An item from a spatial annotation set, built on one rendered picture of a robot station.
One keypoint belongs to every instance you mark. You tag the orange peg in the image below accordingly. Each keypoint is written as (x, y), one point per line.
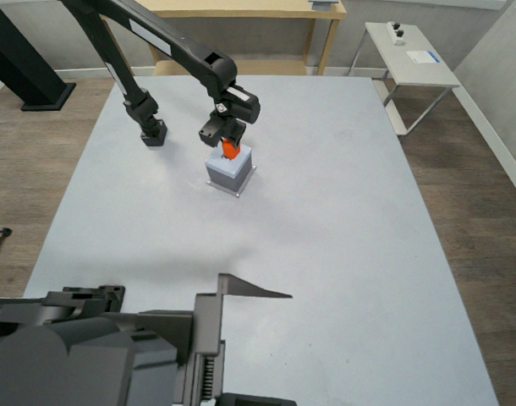
(228, 149)

